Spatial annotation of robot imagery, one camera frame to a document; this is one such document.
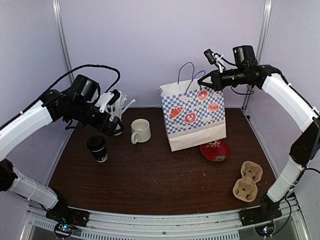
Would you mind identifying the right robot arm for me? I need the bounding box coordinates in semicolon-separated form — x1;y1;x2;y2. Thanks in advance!
197;45;320;221

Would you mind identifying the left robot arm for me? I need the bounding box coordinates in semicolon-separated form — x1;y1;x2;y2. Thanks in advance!
0;74;124;222

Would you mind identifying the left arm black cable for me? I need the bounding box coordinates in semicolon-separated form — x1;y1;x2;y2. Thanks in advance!
19;64;122;113

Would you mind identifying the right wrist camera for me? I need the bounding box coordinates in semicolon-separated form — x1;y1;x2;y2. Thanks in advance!
203;48;226;73

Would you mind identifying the white ceramic mug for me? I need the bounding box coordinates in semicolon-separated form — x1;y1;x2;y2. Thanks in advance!
131;118;151;144

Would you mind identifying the aluminium front rail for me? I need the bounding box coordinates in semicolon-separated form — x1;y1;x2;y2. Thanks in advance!
24;197;308;240

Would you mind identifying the red floral plate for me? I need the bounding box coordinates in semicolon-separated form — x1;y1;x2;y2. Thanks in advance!
199;140;230;162

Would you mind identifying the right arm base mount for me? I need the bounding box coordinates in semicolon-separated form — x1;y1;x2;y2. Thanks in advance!
238;206;282;238

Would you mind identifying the blue checkered paper bag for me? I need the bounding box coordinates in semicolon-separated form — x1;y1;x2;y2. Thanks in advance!
159;61;227;152

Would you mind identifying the white paper cup with straws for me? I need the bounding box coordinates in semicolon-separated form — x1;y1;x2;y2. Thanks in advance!
113;115;124;136

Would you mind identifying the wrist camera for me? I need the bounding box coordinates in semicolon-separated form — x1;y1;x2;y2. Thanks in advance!
203;48;226;73
95;89;121;113

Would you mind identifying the cardboard cup carrier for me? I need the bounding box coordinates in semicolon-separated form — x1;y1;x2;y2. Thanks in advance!
232;161;263;203

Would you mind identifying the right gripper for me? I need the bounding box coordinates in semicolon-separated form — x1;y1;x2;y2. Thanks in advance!
198;66;252;91

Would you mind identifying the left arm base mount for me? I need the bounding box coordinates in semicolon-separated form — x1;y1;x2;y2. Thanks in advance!
41;206;90;239

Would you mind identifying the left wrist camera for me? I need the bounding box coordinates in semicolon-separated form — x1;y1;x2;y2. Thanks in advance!
95;89;121;113

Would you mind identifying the left aluminium post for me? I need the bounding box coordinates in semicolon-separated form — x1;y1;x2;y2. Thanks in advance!
52;0;72;71

